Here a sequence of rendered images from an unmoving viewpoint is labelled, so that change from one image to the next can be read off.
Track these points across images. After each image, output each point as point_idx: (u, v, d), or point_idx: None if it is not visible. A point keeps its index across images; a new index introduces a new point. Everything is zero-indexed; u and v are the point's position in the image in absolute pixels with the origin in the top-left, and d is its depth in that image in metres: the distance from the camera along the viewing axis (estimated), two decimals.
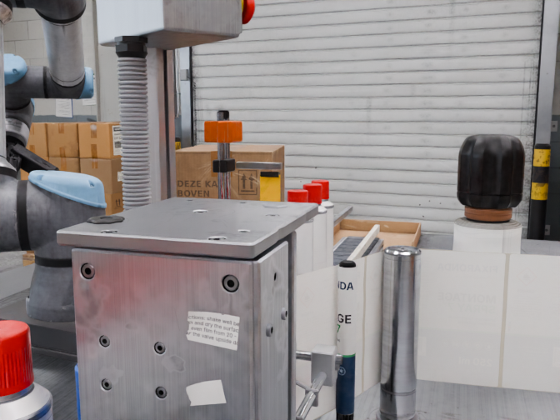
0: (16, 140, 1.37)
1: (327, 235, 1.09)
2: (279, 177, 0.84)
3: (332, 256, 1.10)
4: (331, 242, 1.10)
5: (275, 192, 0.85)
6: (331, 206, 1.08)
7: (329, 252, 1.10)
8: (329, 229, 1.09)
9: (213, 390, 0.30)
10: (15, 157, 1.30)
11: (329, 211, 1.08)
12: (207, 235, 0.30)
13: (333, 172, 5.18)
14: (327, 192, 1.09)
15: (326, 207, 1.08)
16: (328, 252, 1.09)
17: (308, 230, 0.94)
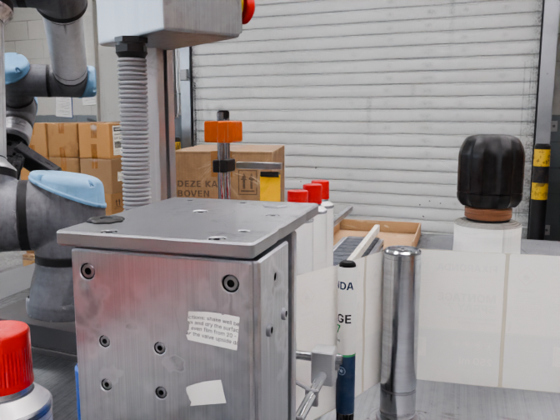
0: (19, 139, 1.38)
1: (327, 235, 1.09)
2: (279, 177, 0.84)
3: (332, 256, 1.10)
4: (331, 242, 1.10)
5: (275, 192, 0.85)
6: (331, 206, 1.08)
7: (329, 252, 1.10)
8: (329, 229, 1.09)
9: (213, 390, 0.30)
10: (17, 162, 1.30)
11: (329, 211, 1.08)
12: (207, 235, 0.30)
13: (333, 172, 5.18)
14: (327, 192, 1.09)
15: (326, 207, 1.08)
16: (328, 252, 1.09)
17: (308, 230, 0.94)
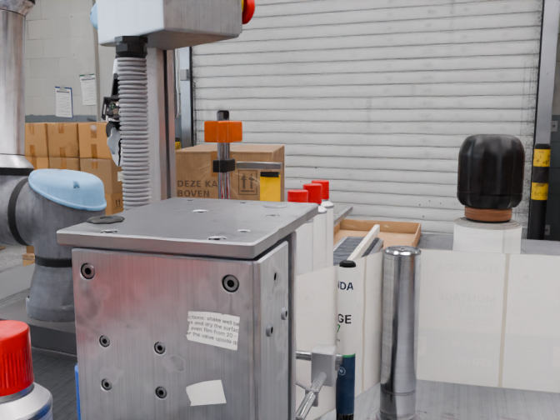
0: None
1: (327, 235, 1.09)
2: (279, 177, 0.84)
3: (332, 256, 1.10)
4: (331, 242, 1.10)
5: (275, 192, 0.85)
6: (331, 206, 1.08)
7: (329, 252, 1.10)
8: (329, 229, 1.09)
9: (213, 390, 0.30)
10: None
11: (329, 211, 1.08)
12: (207, 235, 0.30)
13: (333, 172, 5.18)
14: (327, 192, 1.09)
15: (326, 207, 1.08)
16: (328, 252, 1.09)
17: (308, 230, 0.94)
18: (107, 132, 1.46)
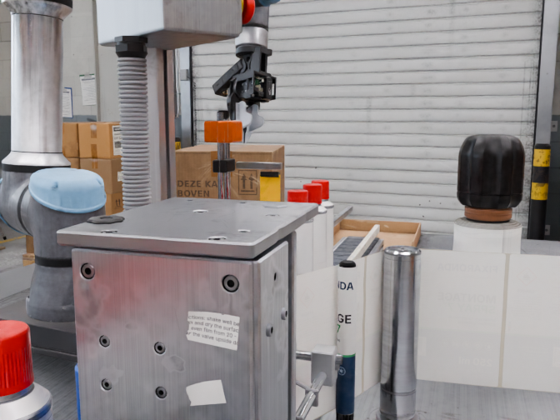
0: None
1: (327, 235, 1.09)
2: (279, 177, 0.84)
3: (332, 256, 1.10)
4: (331, 242, 1.10)
5: (275, 192, 0.85)
6: (331, 206, 1.08)
7: (329, 252, 1.10)
8: (329, 229, 1.09)
9: (213, 390, 0.30)
10: (257, 105, 1.42)
11: (329, 211, 1.08)
12: (207, 235, 0.30)
13: (333, 172, 5.18)
14: (327, 192, 1.09)
15: (326, 207, 1.08)
16: (328, 252, 1.09)
17: (308, 230, 0.94)
18: (232, 104, 1.35)
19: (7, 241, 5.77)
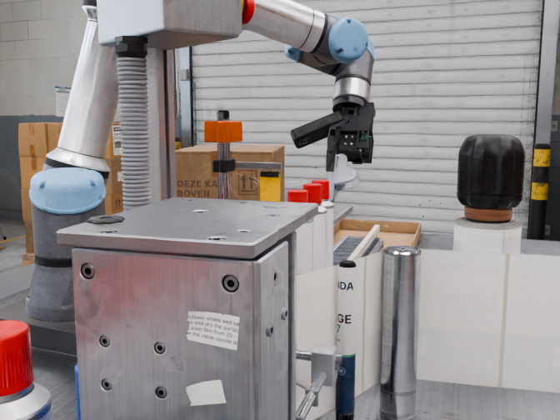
0: None
1: (327, 235, 1.09)
2: (279, 177, 0.84)
3: (332, 256, 1.10)
4: (331, 242, 1.10)
5: (275, 192, 0.85)
6: (331, 206, 1.08)
7: (329, 252, 1.10)
8: (329, 229, 1.09)
9: (213, 390, 0.30)
10: None
11: (329, 211, 1.08)
12: (207, 235, 0.30)
13: None
14: (327, 192, 1.09)
15: (326, 207, 1.08)
16: (328, 252, 1.09)
17: (308, 230, 0.94)
18: (333, 153, 1.16)
19: (7, 241, 5.77)
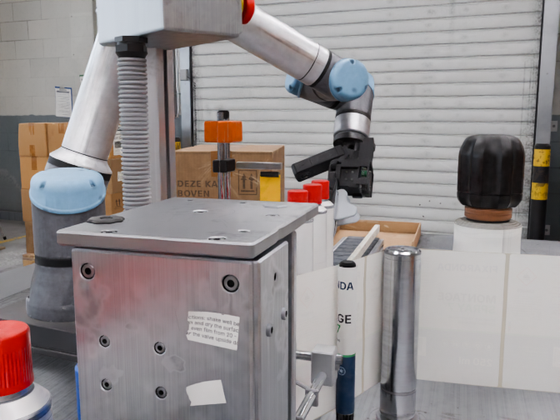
0: None
1: (327, 235, 1.09)
2: (279, 177, 0.84)
3: (332, 256, 1.10)
4: (331, 242, 1.10)
5: (275, 192, 0.85)
6: (331, 206, 1.08)
7: (329, 252, 1.10)
8: (329, 229, 1.09)
9: (213, 390, 0.30)
10: None
11: (329, 211, 1.08)
12: (207, 235, 0.30)
13: None
14: (327, 192, 1.09)
15: (326, 207, 1.08)
16: (328, 252, 1.09)
17: (308, 230, 0.94)
18: (333, 189, 1.17)
19: (7, 241, 5.77)
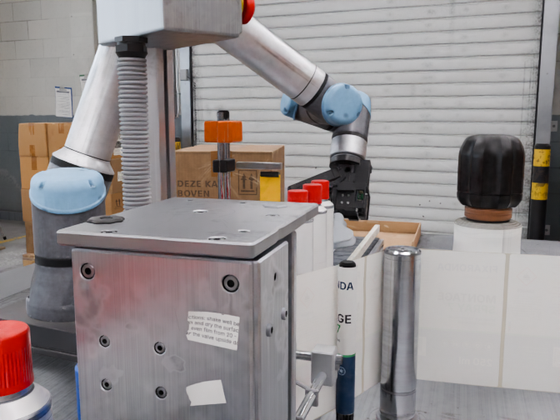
0: None
1: (327, 235, 1.09)
2: (279, 177, 0.84)
3: (332, 256, 1.10)
4: (331, 242, 1.10)
5: (275, 192, 0.85)
6: (331, 206, 1.08)
7: (329, 252, 1.10)
8: (329, 229, 1.09)
9: (213, 390, 0.30)
10: None
11: (329, 211, 1.08)
12: (207, 235, 0.30)
13: None
14: (327, 192, 1.09)
15: (326, 207, 1.08)
16: (328, 252, 1.09)
17: (308, 230, 0.94)
18: None
19: (7, 241, 5.77)
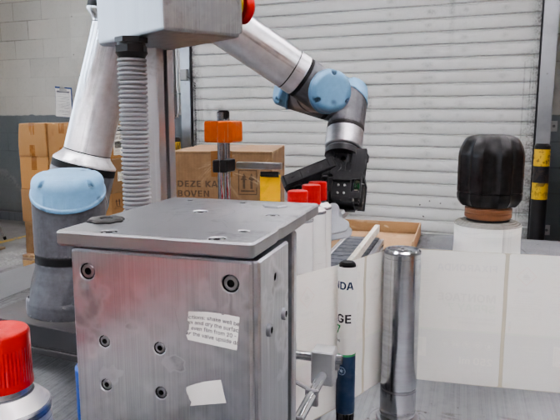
0: None
1: None
2: (279, 177, 0.84)
3: (329, 258, 1.09)
4: (328, 243, 1.08)
5: (275, 192, 0.85)
6: (328, 207, 1.07)
7: (327, 254, 1.08)
8: (327, 231, 1.07)
9: (213, 390, 0.30)
10: None
11: (327, 212, 1.07)
12: (207, 235, 0.30)
13: None
14: (325, 193, 1.07)
15: (323, 209, 1.06)
16: (326, 254, 1.08)
17: (308, 230, 0.94)
18: None
19: (7, 241, 5.77)
